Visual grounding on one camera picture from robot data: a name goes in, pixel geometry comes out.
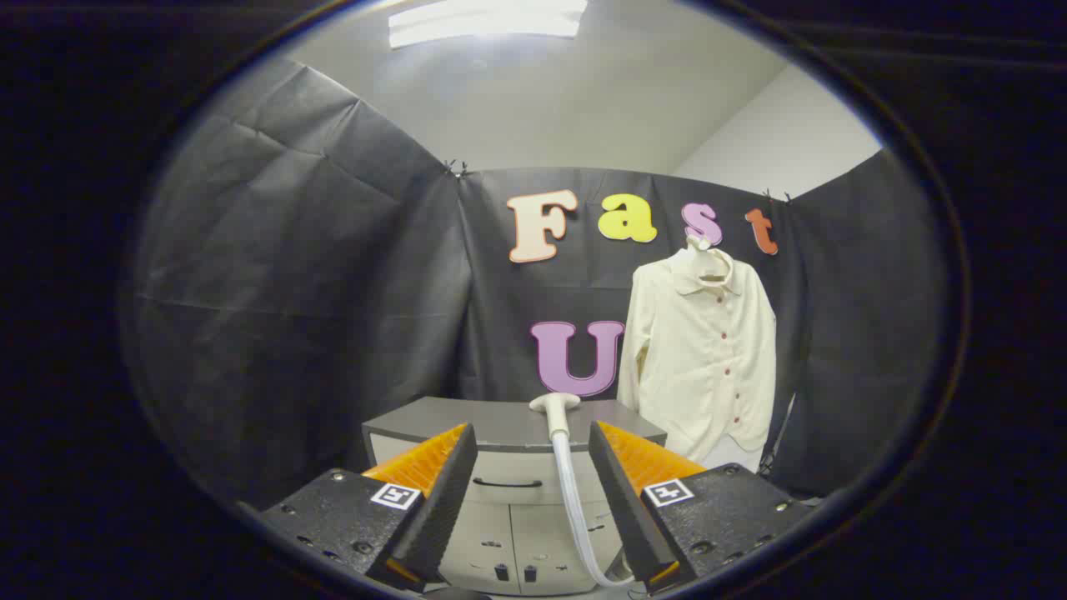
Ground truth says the white board behind shirt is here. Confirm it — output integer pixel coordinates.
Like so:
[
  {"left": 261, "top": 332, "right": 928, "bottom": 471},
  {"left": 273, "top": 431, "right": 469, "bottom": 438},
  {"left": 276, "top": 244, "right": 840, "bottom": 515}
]
[{"left": 696, "top": 433, "right": 764, "bottom": 473}]

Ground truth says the grey cabinet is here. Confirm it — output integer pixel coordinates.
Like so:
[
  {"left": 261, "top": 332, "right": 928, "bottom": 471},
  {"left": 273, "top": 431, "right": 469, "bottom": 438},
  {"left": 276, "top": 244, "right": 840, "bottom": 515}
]
[{"left": 361, "top": 396, "right": 668, "bottom": 597}]

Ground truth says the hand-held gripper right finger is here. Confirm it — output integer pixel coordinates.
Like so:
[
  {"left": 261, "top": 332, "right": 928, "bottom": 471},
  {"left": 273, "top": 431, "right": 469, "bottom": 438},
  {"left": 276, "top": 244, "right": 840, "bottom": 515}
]
[{"left": 589, "top": 421, "right": 814, "bottom": 594}]

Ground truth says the black cable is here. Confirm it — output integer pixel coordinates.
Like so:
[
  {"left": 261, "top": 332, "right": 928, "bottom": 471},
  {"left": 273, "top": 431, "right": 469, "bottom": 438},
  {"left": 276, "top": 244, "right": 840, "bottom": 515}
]
[{"left": 760, "top": 396, "right": 797, "bottom": 478}]

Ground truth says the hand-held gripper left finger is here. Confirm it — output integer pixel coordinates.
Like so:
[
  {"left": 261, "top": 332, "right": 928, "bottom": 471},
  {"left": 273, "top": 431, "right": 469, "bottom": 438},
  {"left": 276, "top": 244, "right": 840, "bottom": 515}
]
[{"left": 258, "top": 422, "right": 478, "bottom": 593}]

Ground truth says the black backdrop cloth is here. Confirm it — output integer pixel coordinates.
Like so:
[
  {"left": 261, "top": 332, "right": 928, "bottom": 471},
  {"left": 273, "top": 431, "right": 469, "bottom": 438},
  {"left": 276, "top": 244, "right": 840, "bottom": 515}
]
[{"left": 125, "top": 58, "right": 947, "bottom": 509}]

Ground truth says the white clothes hanger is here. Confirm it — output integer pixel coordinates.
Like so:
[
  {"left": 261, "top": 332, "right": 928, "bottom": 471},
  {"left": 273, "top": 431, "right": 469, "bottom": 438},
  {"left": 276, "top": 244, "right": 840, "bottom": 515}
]
[{"left": 685, "top": 234, "right": 733, "bottom": 283}]

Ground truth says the ceiling light panel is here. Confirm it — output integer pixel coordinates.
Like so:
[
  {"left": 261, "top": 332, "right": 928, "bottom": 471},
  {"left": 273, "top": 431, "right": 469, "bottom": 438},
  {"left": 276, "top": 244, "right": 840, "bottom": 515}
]
[{"left": 388, "top": 0, "right": 589, "bottom": 49}]

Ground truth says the cream button shirt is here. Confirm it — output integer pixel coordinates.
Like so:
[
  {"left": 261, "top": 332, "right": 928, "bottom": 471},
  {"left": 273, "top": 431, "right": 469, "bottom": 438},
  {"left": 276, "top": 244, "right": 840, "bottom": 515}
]
[{"left": 617, "top": 237, "right": 779, "bottom": 462}]

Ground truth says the white garment steamer with hose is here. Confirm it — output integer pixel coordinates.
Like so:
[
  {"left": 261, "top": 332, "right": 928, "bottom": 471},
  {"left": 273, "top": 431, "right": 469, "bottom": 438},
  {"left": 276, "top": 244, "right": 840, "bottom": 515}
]
[{"left": 528, "top": 392, "right": 639, "bottom": 589}]

